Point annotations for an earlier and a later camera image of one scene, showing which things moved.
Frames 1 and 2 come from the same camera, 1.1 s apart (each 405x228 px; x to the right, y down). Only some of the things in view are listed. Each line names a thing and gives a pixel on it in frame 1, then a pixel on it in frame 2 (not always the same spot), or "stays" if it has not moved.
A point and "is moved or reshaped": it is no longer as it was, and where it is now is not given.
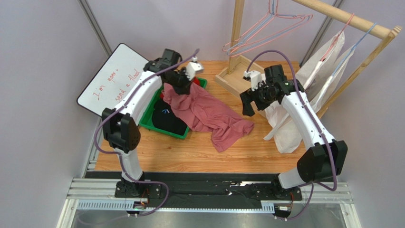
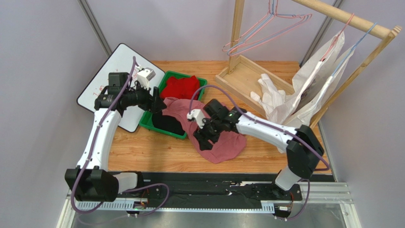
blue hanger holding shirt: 365,35 stays
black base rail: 207,189 stays
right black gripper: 250,96 to 208,129
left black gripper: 185,90 to 154,103
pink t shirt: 204,113 is moved or reshaped
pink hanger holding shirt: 337,38 stays
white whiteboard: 112,82 stays
